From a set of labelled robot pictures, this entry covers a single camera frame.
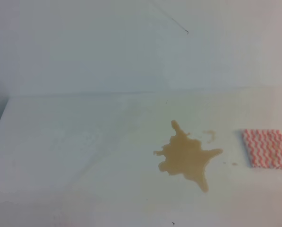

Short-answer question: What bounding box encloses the pink white striped rag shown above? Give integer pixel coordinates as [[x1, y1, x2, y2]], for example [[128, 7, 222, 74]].
[[241, 129, 282, 169]]

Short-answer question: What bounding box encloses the brown coffee stain puddle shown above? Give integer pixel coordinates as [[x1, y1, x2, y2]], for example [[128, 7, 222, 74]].
[[153, 120, 223, 192]]

